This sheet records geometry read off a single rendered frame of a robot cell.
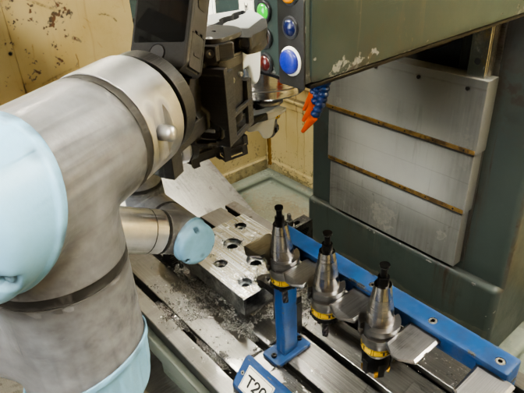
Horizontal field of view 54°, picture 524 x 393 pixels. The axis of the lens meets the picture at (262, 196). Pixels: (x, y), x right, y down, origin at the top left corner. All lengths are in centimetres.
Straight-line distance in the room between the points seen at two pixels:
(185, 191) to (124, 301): 179
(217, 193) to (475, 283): 106
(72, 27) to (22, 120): 166
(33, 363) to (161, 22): 22
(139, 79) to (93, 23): 163
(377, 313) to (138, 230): 38
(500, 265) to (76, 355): 125
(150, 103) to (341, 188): 136
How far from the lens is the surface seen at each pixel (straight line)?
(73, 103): 27
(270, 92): 96
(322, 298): 84
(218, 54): 38
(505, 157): 131
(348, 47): 68
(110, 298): 29
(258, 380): 109
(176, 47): 36
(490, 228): 141
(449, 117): 130
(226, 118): 39
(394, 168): 145
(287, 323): 112
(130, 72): 31
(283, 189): 243
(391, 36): 74
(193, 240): 85
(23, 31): 185
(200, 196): 207
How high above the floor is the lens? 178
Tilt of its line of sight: 30 degrees down
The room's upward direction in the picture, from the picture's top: 3 degrees counter-clockwise
